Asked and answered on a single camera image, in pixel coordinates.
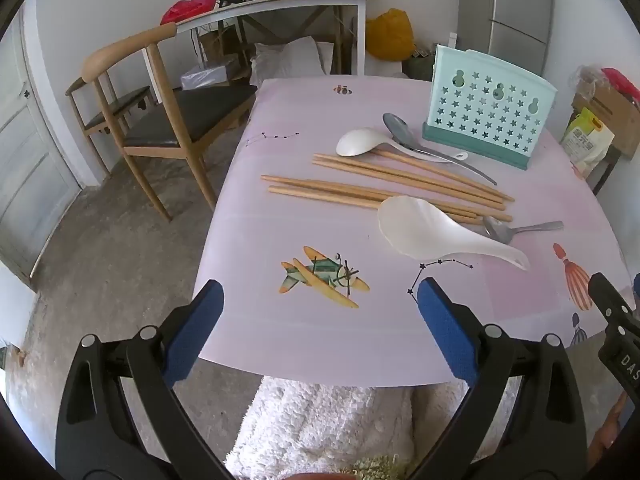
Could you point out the white-framed desk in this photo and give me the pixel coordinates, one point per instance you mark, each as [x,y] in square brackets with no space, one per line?
[280,5]

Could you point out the teal star-perforated utensil holder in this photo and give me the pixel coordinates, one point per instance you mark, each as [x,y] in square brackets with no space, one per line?
[480,105]

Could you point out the clear plastic bag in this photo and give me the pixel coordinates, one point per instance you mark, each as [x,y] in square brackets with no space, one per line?
[586,79]

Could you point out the white pillow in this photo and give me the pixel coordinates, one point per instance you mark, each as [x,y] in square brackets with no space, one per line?
[287,62]

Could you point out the large cardboard box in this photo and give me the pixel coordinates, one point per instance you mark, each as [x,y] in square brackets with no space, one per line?
[617,115]

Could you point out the dark green bag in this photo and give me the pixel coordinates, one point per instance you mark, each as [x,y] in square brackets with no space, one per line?
[417,66]

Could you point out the red plastic bag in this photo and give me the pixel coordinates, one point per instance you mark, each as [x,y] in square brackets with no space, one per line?
[620,82]
[187,7]

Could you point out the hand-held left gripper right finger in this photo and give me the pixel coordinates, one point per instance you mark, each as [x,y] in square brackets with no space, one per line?
[447,330]

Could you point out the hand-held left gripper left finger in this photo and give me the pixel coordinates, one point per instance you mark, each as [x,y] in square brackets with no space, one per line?
[197,330]

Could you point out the small brown cardboard box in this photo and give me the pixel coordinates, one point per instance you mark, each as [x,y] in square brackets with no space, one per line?
[220,45]

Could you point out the bundle of wooden chopsticks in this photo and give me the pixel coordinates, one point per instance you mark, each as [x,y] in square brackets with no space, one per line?
[350,192]

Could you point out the pink printed tablecloth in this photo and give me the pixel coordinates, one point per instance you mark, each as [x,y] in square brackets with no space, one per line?
[310,220]

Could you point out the wooden chair with dark seat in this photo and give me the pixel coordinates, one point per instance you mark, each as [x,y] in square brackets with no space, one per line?
[190,110]
[112,110]

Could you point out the white and yellow rice bag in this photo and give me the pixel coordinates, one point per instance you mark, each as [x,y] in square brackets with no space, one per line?
[585,142]

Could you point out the white fleece clothing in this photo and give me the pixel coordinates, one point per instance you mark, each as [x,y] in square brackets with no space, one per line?
[325,425]

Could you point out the plastic-wrapped box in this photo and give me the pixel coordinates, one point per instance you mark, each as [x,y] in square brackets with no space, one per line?
[207,74]

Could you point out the white panel door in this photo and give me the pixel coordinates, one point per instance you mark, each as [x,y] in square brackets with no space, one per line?
[30,170]

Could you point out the white plastic rice paddle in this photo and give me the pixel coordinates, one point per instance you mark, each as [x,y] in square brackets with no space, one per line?
[425,230]

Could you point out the white soup spoon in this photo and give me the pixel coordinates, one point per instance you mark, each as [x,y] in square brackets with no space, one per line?
[360,142]

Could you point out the metal spoon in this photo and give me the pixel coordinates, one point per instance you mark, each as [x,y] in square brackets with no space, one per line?
[530,227]

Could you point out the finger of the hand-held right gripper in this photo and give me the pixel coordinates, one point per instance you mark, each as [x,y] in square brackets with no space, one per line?
[609,300]
[637,290]

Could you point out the grey refrigerator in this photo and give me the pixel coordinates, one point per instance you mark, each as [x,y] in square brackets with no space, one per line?
[520,10]

